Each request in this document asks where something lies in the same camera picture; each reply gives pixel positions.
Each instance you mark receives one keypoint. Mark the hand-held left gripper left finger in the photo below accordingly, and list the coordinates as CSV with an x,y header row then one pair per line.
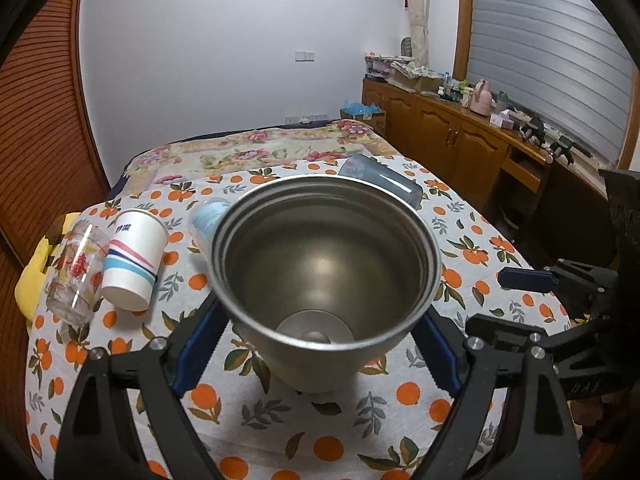
x,y
199,352

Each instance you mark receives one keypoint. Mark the stainless steel cup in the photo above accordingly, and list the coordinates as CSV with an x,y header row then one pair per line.
x,y
327,270

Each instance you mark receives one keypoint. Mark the striped white paper cup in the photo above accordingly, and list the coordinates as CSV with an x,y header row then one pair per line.
x,y
134,260

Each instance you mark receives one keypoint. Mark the group of small bottles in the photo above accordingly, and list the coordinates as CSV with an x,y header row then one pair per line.
x,y
457,90

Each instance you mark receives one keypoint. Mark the yellow cushion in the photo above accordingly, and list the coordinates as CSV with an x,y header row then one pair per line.
x,y
32,280

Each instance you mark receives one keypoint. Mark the grey window blind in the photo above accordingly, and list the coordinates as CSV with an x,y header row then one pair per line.
x,y
545,40

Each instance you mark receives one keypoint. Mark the light blue plastic cup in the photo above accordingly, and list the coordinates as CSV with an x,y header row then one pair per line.
x,y
205,222

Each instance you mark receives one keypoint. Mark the black clamp stand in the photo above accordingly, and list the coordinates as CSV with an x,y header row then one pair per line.
x,y
532,129
562,149

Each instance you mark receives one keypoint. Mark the pink tissue box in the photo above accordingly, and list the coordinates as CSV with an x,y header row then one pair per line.
x,y
505,119

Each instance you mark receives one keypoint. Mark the cream curtain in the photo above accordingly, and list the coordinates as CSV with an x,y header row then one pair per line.
x,y
417,10

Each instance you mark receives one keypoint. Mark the wooden cabinet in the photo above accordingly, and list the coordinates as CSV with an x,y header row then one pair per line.
x,y
450,135

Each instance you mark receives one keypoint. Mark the floral blanket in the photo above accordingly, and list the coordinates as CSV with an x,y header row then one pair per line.
x,y
250,152

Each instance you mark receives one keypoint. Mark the dark blue plastic cup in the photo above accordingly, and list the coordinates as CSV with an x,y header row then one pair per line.
x,y
382,172

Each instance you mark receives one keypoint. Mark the pile of papers and boxes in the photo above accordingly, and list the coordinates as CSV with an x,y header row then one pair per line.
x,y
400,72

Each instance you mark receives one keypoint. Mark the orange print tablecloth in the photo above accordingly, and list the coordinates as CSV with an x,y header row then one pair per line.
x,y
150,385

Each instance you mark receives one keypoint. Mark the white wall switch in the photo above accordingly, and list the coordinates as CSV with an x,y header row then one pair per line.
x,y
305,55

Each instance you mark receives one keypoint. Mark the printed clear glass cup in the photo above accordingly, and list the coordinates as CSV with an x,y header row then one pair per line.
x,y
75,272

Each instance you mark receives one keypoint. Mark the white wall socket strip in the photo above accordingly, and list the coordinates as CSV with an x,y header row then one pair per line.
x,y
306,119

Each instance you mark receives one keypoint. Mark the brown slatted wardrobe door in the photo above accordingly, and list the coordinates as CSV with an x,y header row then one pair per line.
x,y
40,125

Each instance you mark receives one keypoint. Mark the box of blue items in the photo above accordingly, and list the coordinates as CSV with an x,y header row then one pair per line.
x,y
361,114

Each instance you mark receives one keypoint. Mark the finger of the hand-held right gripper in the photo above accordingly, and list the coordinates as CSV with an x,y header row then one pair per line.
x,y
500,329
522,278

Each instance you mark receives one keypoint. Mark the pink kettle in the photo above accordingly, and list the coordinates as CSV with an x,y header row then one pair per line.
x,y
483,97

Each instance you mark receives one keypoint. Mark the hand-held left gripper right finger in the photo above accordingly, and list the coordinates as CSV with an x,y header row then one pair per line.
x,y
440,355

